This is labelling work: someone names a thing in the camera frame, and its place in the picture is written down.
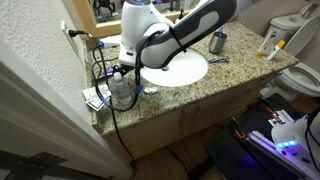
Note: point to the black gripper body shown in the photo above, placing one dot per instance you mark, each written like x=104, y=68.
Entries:
x=123, y=69

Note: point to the blue purple toothpaste tube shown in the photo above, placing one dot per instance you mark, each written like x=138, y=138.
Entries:
x=109, y=72

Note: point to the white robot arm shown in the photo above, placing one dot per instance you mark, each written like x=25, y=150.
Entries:
x=159, y=49

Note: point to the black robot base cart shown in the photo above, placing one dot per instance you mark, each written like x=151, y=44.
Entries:
x=273, y=141

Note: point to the white oval sink basin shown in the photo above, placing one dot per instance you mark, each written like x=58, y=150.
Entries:
x=184, y=69

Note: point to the clear plastic water bottle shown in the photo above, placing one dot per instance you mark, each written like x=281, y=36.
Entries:
x=121, y=88

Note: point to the white contact lens case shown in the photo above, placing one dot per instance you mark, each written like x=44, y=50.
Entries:
x=150, y=90

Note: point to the wooden vanity cabinet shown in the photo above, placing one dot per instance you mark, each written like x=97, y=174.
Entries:
x=175, y=113

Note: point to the green soap dispenser bottle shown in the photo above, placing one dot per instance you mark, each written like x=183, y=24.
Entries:
x=181, y=14

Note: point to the grey metal cup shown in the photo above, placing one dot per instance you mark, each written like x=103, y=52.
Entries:
x=217, y=42

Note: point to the purple razor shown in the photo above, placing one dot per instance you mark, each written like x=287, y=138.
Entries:
x=219, y=60

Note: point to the blue white toothbrush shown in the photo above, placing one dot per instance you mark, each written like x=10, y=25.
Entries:
x=221, y=32

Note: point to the white tube yellow cap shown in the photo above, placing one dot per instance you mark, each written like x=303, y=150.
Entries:
x=268, y=49

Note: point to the white wall outlet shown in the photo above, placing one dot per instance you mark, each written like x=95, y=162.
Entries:
x=71, y=41

